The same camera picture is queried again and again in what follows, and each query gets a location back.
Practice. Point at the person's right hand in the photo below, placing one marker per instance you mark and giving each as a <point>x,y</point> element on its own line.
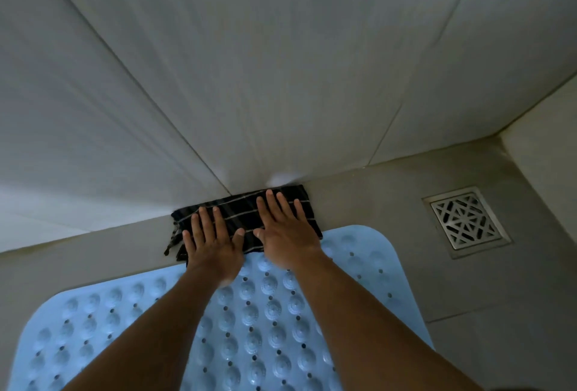
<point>284,239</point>

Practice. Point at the person's left hand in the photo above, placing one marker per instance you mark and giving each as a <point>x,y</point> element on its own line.
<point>214,252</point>

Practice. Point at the person's right middle finger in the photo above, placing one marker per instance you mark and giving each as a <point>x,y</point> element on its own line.
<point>275,206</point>

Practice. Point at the person's right little finger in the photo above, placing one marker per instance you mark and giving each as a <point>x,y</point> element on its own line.
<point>301,212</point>

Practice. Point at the person's right thumb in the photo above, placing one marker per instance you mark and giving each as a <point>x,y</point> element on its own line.
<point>259,236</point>

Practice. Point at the person's left middle finger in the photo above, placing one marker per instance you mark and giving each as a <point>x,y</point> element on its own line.
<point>206,223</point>

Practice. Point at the person's left thumb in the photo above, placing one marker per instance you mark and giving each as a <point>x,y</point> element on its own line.
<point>237,236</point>

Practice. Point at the person's left little finger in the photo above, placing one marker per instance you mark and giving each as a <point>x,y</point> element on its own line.
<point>188,242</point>

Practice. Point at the black striped cloth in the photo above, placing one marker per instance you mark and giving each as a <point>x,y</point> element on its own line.
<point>241,217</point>

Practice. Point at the person's right forearm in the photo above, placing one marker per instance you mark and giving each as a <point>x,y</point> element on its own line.
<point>365,332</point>

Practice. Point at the person's left forearm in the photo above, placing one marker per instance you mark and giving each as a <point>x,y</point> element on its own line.
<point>153,332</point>

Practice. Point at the light blue bath mat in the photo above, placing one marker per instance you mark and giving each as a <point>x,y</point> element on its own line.
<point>252,323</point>

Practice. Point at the square metal floor drain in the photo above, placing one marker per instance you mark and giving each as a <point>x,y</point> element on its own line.
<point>466,221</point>

